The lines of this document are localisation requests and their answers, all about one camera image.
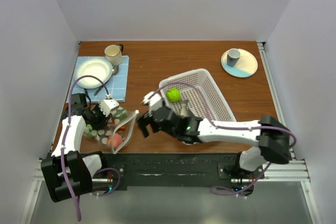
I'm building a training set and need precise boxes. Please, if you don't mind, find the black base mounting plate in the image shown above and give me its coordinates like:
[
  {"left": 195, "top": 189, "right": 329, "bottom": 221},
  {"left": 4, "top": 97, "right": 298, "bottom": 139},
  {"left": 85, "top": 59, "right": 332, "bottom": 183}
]
[{"left": 102, "top": 153, "right": 266, "bottom": 190}]

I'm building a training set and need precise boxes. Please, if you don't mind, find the white plastic basket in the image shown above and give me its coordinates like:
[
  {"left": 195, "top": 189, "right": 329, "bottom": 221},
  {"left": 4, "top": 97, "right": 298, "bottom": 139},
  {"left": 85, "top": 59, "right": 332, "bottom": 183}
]
[{"left": 159, "top": 68, "right": 236, "bottom": 122}]

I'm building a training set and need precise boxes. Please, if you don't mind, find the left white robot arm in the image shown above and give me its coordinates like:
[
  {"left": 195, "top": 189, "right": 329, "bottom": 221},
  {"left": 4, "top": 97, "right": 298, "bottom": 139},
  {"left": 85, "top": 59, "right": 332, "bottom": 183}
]
[{"left": 41, "top": 93, "right": 119, "bottom": 202}]

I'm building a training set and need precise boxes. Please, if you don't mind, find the green fake fruit ball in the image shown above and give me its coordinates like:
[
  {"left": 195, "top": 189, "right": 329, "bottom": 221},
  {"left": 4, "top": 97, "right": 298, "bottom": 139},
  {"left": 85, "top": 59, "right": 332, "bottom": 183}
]
[{"left": 166, "top": 88, "right": 181, "bottom": 103}]

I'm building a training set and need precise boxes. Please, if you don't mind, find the red fake apple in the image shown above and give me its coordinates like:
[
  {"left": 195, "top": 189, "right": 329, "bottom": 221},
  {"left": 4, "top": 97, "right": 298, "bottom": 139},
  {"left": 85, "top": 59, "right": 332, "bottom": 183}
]
[{"left": 107, "top": 133, "right": 123, "bottom": 150}]

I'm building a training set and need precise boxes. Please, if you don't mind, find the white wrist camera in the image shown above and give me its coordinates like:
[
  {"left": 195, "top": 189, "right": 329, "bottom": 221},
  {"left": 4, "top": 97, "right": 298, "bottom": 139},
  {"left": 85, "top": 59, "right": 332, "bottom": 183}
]
[
  {"left": 98, "top": 94, "right": 120, "bottom": 117},
  {"left": 142, "top": 91, "right": 164, "bottom": 114}
]

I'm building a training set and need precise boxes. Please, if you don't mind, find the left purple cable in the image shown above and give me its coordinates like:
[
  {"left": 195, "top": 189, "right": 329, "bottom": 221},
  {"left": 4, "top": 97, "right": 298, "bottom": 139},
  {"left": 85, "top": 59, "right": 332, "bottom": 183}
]
[{"left": 60, "top": 75, "right": 111, "bottom": 221}]

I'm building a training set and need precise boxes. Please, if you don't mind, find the red fake chili pepper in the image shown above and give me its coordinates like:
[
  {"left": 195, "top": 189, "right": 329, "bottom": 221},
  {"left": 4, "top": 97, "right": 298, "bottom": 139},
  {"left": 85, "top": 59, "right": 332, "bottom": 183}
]
[{"left": 108, "top": 121, "right": 126, "bottom": 131}]

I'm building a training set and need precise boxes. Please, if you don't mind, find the white paper bowl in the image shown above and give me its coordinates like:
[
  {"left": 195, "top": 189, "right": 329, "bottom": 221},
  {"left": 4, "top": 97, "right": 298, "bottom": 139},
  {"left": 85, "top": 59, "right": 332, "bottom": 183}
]
[{"left": 73, "top": 58, "right": 112, "bottom": 89}]

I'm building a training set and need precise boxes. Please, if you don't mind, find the small grey cup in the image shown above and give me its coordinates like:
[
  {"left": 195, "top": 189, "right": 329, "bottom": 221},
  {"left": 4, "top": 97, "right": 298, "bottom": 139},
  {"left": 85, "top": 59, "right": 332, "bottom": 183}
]
[{"left": 227, "top": 48, "right": 241, "bottom": 67}]

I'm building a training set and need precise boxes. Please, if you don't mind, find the grey fake fish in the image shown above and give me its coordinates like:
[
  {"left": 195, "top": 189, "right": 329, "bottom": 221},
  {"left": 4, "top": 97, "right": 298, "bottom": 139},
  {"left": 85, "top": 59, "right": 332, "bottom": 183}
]
[{"left": 180, "top": 100, "right": 192, "bottom": 118}]

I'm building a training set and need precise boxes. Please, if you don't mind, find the polka dot zip bag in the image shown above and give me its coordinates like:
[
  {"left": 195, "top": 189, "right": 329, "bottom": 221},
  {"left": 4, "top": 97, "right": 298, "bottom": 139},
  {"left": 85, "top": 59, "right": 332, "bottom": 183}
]
[{"left": 83, "top": 106, "right": 139, "bottom": 154}]

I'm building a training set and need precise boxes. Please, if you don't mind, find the metal spoon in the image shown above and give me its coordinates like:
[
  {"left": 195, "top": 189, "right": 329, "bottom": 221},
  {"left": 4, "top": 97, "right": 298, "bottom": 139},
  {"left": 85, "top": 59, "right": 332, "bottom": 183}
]
[{"left": 93, "top": 66, "right": 119, "bottom": 97}]

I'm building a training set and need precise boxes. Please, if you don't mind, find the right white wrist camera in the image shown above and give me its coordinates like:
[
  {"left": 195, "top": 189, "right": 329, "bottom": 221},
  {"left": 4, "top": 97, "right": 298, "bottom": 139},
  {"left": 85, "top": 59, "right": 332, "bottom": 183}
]
[{"left": 142, "top": 91, "right": 164, "bottom": 114}]

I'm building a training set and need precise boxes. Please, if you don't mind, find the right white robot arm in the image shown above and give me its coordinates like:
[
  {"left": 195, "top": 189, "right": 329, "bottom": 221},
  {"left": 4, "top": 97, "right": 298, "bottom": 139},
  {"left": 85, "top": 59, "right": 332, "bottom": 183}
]
[{"left": 138, "top": 106, "right": 291, "bottom": 178}]

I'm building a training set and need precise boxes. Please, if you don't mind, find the beige mug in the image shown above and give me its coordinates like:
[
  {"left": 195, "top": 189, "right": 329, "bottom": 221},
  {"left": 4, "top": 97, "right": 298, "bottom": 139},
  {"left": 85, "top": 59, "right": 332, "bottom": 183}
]
[{"left": 104, "top": 44, "right": 123, "bottom": 66}]

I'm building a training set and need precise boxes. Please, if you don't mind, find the round beige blue plate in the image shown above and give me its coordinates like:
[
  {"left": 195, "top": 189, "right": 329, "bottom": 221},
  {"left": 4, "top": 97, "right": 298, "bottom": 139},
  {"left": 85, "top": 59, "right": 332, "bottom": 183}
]
[{"left": 221, "top": 49, "right": 258, "bottom": 78}]

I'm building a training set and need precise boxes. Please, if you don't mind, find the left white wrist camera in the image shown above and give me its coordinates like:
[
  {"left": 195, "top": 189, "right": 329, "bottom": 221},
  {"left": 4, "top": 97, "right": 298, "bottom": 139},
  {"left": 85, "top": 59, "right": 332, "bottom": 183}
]
[{"left": 98, "top": 94, "right": 120, "bottom": 117}]

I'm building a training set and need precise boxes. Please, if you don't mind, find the blue grid placemat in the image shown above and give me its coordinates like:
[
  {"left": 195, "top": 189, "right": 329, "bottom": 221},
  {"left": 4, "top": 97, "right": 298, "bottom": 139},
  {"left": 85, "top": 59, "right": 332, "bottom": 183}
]
[{"left": 74, "top": 56, "right": 130, "bottom": 103}]

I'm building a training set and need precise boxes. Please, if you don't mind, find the black handled knife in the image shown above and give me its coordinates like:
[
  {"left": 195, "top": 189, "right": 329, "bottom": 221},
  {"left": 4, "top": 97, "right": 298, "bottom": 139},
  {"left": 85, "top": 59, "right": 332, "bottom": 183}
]
[{"left": 83, "top": 88, "right": 89, "bottom": 98}]

